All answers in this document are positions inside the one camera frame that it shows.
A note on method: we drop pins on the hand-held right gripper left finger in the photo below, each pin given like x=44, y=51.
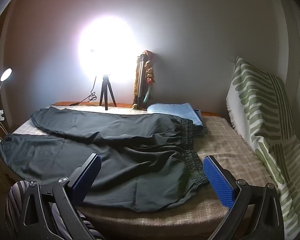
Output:
x=87, y=177

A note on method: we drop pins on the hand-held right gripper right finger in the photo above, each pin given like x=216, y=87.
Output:
x=218, y=182

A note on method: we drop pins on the dark green pants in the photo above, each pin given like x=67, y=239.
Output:
x=140, y=160

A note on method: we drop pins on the beige checked bed blanket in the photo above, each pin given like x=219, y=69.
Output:
x=230, y=140

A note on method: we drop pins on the person's striped clothing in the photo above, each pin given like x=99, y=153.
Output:
x=13, y=205

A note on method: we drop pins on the orange mattress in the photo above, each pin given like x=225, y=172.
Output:
x=125, y=105

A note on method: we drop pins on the light blue folded towel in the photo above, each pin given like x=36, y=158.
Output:
x=172, y=111

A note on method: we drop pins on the black tripod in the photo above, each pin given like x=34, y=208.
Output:
x=105, y=90

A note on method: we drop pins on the bright round lamp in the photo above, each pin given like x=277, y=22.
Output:
x=106, y=50

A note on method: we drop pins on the white clip lamp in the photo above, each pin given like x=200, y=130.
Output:
x=5, y=75

